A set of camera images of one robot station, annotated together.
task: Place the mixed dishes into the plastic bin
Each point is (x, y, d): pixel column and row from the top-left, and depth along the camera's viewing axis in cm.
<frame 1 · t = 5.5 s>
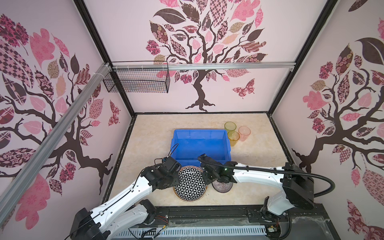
left hand: (174, 183, 78), fingers open
right hand: (203, 174, 83), fingers closed
blue plastic bin: (187, 145, 103), on the table
floral pattern plate orange rim: (191, 187, 83), point 2 cm above the table
green transparent cup: (230, 126, 104), point 8 cm above the table
yellow transparent cup: (233, 136, 103), point 5 cm above the table
pink transparent cup: (244, 131, 100), point 9 cm above the table

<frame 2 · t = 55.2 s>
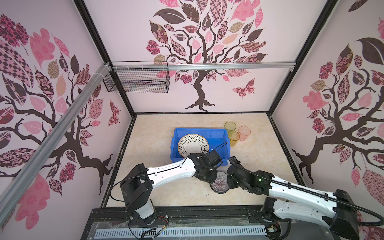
left hand: (211, 181, 77), fingers open
right hand: (226, 177, 79), fingers closed
dotted plate yellow rim: (192, 143, 100), point 4 cm above the table
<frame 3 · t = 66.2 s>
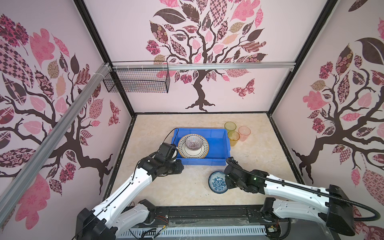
left hand: (181, 170, 76), fingers open
right hand: (225, 178, 80), fingers closed
blue floral ceramic bowl: (217, 183, 83), point 3 cm above the table
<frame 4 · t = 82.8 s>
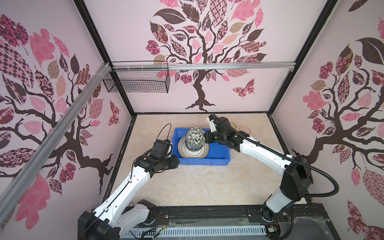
left hand: (177, 164, 78), fingers open
right hand: (204, 132, 83), fingers closed
green black patterned bowl: (195, 138, 87), point 17 cm above the table
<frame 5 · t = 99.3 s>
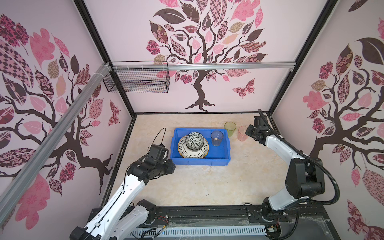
left hand: (172, 169, 76), fingers open
right hand: (250, 128, 92), fingers open
green black patterned bowl: (194, 140, 95), point 10 cm above the table
